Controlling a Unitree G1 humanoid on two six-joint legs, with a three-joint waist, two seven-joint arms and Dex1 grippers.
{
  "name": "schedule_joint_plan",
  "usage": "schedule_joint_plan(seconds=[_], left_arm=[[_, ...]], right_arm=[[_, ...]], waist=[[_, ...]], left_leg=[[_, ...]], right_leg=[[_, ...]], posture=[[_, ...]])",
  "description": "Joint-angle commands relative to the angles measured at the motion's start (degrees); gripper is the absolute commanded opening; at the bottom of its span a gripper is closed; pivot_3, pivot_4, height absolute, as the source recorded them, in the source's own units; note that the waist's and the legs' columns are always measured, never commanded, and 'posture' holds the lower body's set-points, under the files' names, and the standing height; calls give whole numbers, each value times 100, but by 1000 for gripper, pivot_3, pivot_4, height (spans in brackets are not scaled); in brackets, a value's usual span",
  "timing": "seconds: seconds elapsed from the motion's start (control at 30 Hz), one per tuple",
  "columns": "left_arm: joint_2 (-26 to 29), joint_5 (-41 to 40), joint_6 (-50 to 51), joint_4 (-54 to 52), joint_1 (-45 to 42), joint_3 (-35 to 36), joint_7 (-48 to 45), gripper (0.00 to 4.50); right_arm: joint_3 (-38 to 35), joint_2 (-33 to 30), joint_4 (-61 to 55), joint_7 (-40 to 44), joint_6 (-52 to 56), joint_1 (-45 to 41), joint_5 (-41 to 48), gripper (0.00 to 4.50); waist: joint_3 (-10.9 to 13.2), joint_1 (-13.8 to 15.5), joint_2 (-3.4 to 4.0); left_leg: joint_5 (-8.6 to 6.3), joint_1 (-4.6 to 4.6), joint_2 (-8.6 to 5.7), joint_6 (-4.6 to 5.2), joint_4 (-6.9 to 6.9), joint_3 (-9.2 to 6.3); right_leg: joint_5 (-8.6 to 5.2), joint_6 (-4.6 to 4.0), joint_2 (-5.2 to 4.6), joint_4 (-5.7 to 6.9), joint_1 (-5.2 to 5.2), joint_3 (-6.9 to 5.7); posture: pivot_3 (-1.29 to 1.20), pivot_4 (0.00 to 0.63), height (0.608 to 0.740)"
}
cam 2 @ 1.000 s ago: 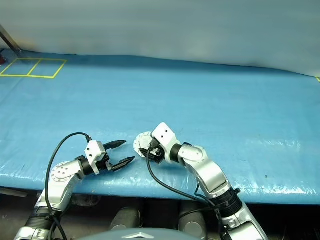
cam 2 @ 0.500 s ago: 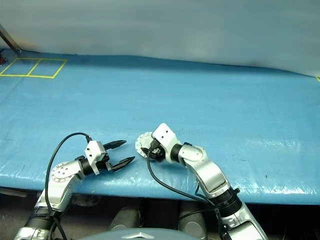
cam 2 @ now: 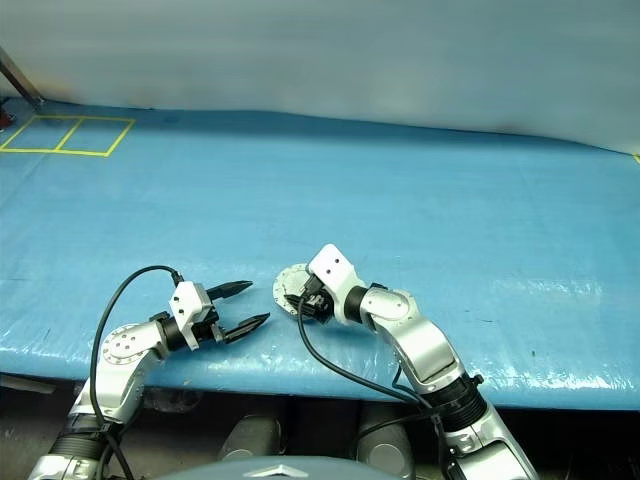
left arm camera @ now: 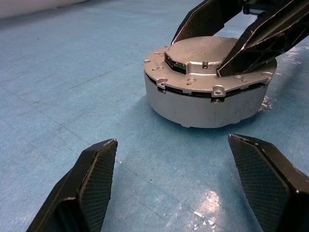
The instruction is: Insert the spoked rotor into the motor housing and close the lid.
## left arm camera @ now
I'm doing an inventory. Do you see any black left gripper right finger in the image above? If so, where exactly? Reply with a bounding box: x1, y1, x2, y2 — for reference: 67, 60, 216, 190
228, 133, 309, 232

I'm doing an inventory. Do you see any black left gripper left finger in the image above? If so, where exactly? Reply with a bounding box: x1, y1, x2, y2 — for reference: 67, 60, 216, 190
26, 138, 119, 232

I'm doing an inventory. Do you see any silver round motor lid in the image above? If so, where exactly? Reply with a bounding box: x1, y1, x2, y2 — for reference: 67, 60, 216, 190
143, 36, 277, 98

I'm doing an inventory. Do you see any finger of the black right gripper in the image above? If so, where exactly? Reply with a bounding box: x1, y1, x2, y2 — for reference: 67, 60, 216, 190
170, 0, 245, 45
215, 0, 309, 78

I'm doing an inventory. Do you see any silver round motor housing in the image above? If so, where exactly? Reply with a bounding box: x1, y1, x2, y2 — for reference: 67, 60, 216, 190
144, 71, 269, 129

